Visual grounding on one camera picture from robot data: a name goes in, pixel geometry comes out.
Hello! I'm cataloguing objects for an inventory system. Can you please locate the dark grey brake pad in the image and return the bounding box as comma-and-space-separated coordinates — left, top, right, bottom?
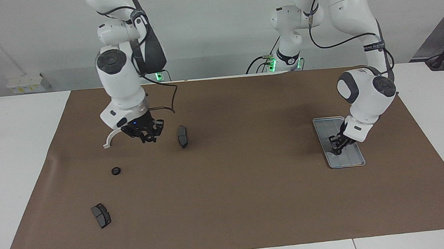
90, 202, 113, 230
176, 125, 190, 149

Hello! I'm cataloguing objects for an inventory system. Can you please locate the brown table mat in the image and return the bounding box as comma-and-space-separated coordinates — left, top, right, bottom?
0, 60, 444, 249

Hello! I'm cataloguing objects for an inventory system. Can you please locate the black left base cable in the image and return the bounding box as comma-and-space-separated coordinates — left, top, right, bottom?
245, 55, 272, 75

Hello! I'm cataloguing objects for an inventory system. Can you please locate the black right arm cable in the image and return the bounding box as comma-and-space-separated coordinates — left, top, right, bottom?
90, 0, 180, 120

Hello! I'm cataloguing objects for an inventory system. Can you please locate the silver metal tray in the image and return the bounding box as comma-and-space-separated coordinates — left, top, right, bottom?
312, 114, 366, 170

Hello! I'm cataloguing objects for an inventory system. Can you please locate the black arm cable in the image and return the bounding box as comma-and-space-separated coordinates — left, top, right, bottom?
90, 0, 180, 120
305, 0, 397, 90

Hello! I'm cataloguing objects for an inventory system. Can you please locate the white semicircular plastic bracket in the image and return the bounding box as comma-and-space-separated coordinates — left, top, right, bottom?
102, 129, 123, 150

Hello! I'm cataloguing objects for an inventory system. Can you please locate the white wall socket box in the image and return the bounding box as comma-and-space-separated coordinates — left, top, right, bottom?
6, 72, 51, 95

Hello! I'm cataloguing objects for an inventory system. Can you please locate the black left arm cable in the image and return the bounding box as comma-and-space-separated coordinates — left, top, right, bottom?
305, 0, 397, 90

